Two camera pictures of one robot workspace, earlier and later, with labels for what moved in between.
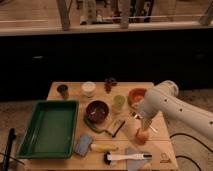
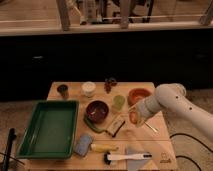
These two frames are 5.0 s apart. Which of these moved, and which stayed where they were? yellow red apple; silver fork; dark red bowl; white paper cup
Moved: yellow red apple
Stayed: white paper cup; silver fork; dark red bowl
